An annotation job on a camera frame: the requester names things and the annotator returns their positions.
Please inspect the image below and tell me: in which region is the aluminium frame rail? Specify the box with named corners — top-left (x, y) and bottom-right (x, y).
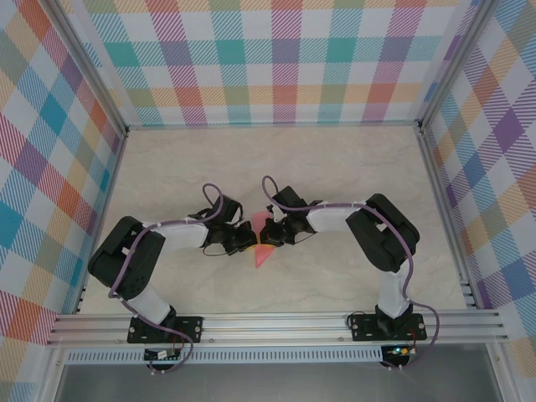
top-left (74, 131), bottom-right (129, 315)
top-left (125, 121), bottom-right (422, 131)
top-left (416, 127), bottom-right (481, 311)

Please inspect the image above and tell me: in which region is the small black circuit board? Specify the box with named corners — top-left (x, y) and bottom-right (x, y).
top-left (143, 349), bottom-right (181, 361)

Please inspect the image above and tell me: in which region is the perforated grey cable tray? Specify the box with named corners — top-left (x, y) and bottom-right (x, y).
top-left (64, 345), bottom-right (384, 364)

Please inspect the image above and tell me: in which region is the aluminium mounting rail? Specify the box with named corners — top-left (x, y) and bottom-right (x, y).
top-left (45, 312), bottom-right (510, 347)

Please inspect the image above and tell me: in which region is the aluminium frame post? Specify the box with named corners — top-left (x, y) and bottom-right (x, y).
top-left (417, 0), bottom-right (497, 131)
top-left (49, 0), bottom-right (129, 137)

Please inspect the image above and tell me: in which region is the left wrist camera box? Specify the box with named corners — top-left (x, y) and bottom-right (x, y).
top-left (217, 194), bottom-right (245, 223)

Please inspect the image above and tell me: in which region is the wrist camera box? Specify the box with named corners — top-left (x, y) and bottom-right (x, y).
top-left (217, 194), bottom-right (245, 223)
top-left (267, 186), bottom-right (306, 223)

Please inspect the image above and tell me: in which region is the purple cable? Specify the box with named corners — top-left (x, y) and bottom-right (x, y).
top-left (261, 174), bottom-right (444, 372)
top-left (108, 183), bottom-right (227, 376)

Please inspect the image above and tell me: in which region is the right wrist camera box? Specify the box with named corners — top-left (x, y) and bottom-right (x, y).
top-left (267, 186), bottom-right (306, 223)

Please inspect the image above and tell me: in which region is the grey metal panel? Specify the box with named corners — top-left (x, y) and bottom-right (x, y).
top-left (54, 363), bottom-right (503, 402)

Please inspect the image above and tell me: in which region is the pink paper sheet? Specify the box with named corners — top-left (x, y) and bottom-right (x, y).
top-left (250, 210), bottom-right (276, 270)

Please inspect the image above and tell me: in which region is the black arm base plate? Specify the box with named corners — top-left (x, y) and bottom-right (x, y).
top-left (126, 314), bottom-right (205, 345)
top-left (348, 312), bottom-right (428, 343)

